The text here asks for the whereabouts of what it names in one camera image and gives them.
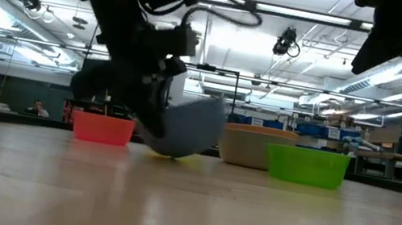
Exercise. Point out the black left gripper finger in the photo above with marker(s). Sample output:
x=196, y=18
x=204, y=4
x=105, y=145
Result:
x=151, y=116

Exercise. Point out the blue-grey plastic bowl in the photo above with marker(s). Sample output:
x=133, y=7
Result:
x=185, y=130

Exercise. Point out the red-orange plastic bowl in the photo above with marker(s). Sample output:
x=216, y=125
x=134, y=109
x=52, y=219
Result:
x=102, y=128

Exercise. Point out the beige bowl with orange rim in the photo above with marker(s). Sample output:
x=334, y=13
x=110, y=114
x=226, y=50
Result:
x=248, y=145

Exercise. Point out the blue storage bin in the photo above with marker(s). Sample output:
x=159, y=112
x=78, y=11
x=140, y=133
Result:
x=326, y=132
x=261, y=121

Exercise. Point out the person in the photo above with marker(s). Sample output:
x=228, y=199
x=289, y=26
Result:
x=38, y=108

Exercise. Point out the wooden workbench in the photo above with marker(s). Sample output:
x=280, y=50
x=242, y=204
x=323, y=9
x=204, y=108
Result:
x=401, y=164

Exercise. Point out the green plastic bowl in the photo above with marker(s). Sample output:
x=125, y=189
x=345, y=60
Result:
x=306, y=165

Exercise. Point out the black metal frame stand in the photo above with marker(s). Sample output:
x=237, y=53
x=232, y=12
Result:
x=225, y=88

